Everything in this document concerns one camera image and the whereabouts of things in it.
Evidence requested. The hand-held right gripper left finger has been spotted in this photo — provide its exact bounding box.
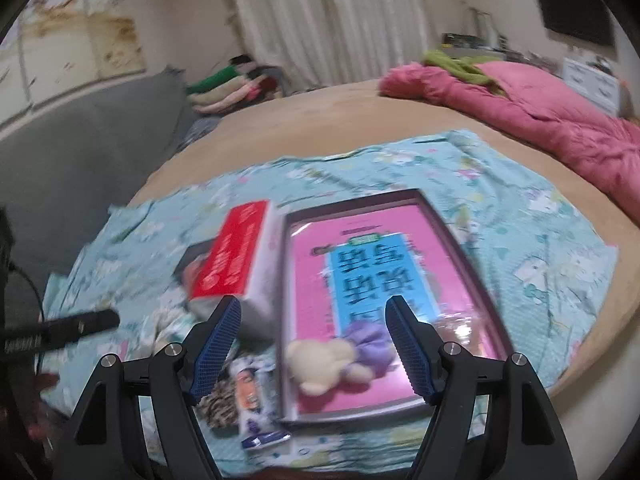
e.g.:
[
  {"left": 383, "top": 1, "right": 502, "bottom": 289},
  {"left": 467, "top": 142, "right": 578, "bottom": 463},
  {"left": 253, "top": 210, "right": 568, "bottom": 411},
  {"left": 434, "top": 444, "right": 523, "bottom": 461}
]
[{"left": 60, "top": 295, "right": 243, "bottom": 480}]

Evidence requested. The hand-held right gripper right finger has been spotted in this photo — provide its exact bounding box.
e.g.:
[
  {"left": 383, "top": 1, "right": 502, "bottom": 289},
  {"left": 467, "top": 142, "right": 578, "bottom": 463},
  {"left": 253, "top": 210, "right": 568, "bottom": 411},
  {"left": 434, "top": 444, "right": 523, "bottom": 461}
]
[{"left": 384, "top": 295, "right": 581, "bottom": 480}]

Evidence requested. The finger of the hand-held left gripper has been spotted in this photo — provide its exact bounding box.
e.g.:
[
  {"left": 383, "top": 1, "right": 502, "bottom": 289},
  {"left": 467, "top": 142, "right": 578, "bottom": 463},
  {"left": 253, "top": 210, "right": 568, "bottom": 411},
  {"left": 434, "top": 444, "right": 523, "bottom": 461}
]
[{"left": 2, "top": 309, "right": 121, "bottom": 357}]

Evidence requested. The leopard print scarf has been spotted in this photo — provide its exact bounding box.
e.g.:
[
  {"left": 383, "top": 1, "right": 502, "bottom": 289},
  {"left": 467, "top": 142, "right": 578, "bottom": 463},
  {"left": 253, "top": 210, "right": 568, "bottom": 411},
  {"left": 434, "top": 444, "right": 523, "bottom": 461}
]
[{"left": 199, "top": 377, "right": 242, "bottom": 432}]

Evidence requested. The pink tray with dark frame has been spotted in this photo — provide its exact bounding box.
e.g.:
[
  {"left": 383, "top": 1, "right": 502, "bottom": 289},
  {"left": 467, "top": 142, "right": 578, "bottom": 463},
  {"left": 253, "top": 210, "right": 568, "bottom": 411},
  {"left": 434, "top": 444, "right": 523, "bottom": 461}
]
[{"left": 277, "top": 189, "right": 514, "bottom": 426}]

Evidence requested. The person's left hand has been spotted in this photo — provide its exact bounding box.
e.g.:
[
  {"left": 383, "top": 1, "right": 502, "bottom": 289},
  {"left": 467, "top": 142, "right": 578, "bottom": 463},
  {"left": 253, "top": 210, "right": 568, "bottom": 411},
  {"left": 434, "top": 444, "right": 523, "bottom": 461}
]
[{"left": 27, "top": 372, "right": 62, "bottom": 441}]

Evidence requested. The purple fluffy scrunchie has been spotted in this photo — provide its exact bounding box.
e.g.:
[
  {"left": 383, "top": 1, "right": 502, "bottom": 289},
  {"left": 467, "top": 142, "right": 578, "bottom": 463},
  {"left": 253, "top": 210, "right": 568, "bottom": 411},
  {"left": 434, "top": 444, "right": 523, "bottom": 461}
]
[{"left": 344, "top": 320, "right": 397, "bottom": 368}]

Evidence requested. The white orange packet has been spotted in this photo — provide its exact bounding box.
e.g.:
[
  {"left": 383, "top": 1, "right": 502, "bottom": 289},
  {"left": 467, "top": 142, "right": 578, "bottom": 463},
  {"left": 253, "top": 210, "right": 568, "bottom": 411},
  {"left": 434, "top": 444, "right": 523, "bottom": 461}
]
[{"left": 231, "top": 360, "right": 292, "bottom": 450}]

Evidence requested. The red tissue pack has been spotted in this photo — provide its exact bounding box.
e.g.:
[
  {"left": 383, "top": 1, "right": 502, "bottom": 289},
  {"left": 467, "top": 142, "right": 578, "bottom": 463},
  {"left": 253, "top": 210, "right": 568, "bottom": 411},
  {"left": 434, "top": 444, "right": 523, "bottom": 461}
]
[{"left": 187, "top": 199, "right": 287, "bottom": 343}]

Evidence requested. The cream plush toy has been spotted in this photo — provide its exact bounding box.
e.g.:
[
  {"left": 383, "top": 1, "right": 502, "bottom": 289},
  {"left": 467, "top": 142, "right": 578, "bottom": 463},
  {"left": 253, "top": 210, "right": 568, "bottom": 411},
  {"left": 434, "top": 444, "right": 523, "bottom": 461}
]
[{"left": 289, "top": 338, "right": 353, "bottom": 397}]

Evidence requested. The light blue printed blanket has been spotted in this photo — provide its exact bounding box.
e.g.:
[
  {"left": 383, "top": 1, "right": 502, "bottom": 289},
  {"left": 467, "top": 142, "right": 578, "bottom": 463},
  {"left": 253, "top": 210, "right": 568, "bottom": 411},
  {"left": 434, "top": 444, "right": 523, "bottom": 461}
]
[{"left": 42, "top": 129, "right": 622, "bottom": 480}]

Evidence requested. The white wardrobe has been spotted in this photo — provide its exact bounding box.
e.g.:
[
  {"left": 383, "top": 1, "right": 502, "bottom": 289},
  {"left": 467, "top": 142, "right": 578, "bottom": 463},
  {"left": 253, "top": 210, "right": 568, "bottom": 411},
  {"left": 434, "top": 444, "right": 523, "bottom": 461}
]
[{"left": 0, "top": 0, "right": 148, "bottom": 128}]

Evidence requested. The dark patterned cloth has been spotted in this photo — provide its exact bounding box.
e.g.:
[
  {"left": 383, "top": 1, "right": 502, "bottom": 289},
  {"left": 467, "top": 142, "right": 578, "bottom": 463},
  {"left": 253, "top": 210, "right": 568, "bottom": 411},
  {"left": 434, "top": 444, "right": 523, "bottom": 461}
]
[{"left": 181, "top": 116, "right": 224, "bottom": 149}]

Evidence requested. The beige bed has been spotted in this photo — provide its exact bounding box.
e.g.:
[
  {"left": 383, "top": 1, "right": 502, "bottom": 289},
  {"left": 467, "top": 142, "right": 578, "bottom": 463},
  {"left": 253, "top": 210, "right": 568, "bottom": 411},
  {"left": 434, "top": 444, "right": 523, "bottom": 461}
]
[{"left": 127, "top": 76, "right": 640, "bottom": 463}]

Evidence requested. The stack of folded clothes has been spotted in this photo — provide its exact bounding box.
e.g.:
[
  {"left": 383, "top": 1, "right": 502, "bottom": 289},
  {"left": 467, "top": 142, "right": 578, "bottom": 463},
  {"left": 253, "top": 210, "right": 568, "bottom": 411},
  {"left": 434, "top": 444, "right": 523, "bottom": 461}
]
[{"left": 186, "top": 54, "right": 287, "bottom": 117}]

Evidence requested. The pink quilt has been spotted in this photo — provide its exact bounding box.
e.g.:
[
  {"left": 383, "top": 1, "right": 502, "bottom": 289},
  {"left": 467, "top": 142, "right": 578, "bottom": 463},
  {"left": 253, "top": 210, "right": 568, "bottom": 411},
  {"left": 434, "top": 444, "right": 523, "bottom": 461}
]
[{"left": 377, "top": 60, "right": 640, "bottom": 217}]

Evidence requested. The green cloth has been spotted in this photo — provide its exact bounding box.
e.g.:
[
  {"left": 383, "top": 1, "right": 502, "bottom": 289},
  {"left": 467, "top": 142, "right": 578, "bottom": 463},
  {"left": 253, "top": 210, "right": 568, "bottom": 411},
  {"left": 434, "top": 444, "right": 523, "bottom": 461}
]
[{"left": 421, "top": 48, "right": 507, "bottom": 95}]

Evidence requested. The white dresser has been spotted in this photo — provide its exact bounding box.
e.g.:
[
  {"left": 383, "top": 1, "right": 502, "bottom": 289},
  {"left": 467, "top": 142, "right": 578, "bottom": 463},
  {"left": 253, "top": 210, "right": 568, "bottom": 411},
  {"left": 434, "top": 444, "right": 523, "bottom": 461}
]
[{"left": 561, "top": 55, "right": 627, "bottom": 117}]

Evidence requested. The white curtain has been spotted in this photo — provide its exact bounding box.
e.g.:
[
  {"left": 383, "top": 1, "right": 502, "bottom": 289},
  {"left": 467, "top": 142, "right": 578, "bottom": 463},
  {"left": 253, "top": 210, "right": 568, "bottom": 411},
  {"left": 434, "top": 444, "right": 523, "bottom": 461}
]
[{"left": 222, "top": 0, "right": 463, "bottom": 93}]

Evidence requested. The black cable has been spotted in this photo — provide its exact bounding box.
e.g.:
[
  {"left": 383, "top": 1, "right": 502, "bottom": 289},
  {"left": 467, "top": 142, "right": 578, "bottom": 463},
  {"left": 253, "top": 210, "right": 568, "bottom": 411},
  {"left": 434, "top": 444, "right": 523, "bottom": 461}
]
[{"left": 7, "top": 261, "right": 45, "bottom": 322}]

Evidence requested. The black wall television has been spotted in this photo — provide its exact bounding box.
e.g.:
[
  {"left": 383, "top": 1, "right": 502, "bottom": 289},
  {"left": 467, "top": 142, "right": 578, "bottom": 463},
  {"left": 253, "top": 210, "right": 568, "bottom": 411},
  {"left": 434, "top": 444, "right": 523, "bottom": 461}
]
[{"left": 531, "top": 0, "right": 617, "bottom": 48}]

